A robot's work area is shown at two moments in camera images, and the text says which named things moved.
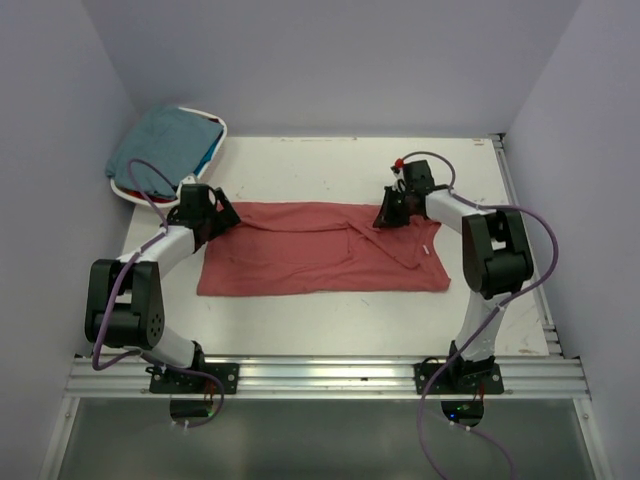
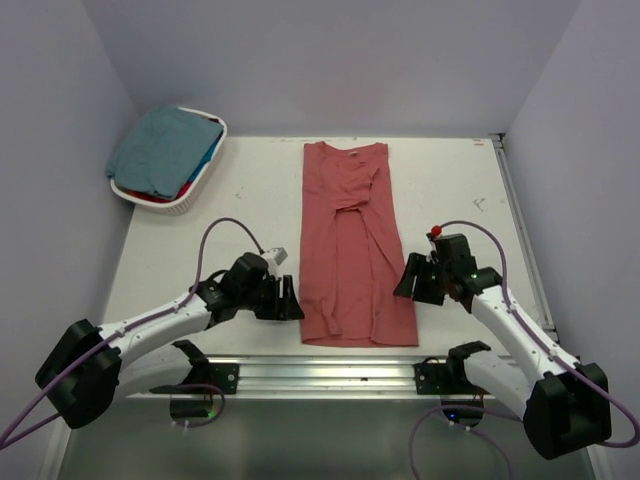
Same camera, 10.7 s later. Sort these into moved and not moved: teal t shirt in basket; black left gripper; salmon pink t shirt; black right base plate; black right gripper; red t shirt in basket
Moved: black left gripper; black right gripper; salmon pink t shirt
Not moved: teal t shirt in basket; red t shirt in basket; black right base plate
